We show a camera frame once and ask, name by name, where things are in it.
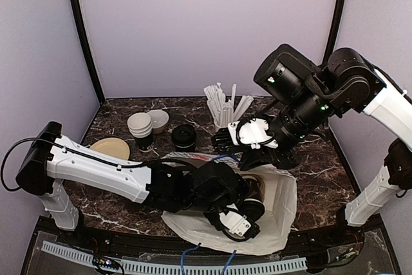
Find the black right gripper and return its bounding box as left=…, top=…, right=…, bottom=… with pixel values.
left=238, top=86, right=337, bottom=171

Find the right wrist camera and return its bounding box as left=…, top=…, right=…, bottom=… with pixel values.
left=254, top=44, right=318, bottom=105

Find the white slotted cable duct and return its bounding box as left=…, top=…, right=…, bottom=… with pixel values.
left=41, top=241, right=308, bottom=274

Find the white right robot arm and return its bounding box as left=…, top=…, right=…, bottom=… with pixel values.
left=234, top=44, right=411, bottom=245

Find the stack of paper cups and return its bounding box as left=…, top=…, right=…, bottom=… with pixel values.
left=127, top=113, right=154, bottom=153

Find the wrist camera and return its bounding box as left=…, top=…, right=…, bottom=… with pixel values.
left=254, top=44, right=318, bottom=105
left=191, top=161, right=241, bottom=203

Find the black front rail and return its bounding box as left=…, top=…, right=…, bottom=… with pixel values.
left=59, top=226, right=365, bottom=256

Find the bundle of wrapped straws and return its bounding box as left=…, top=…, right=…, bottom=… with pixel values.
left=203, top=82, right=254, bottom=124

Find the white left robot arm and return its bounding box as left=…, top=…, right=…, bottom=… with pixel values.
left=13, top=121, right=256, bottom=247

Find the black coffee cup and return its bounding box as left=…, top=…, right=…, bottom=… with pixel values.
left=238, top=198, right=265, bottom=222
left=171, top=124, right=197, bottom=152

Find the white ceramic bowl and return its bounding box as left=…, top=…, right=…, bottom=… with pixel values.
left=147, top=109, right=169, bottom=135

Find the brown pulp cup carrier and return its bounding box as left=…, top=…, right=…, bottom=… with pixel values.
left=242, top=175, right=265, bottom=202

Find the beige round plate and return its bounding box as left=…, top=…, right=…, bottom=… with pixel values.
left=89, top=137, right=130, bottom=160

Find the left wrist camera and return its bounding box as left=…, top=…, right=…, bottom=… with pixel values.
left=191, top=161, right=241, bottom=203

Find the white cup holding straws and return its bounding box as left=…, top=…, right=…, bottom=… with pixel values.
left=214, top=120, right=228, bottom=132

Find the checkered paper bag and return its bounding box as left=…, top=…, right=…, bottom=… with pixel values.
left=162, top=152, right=297, bottom=256

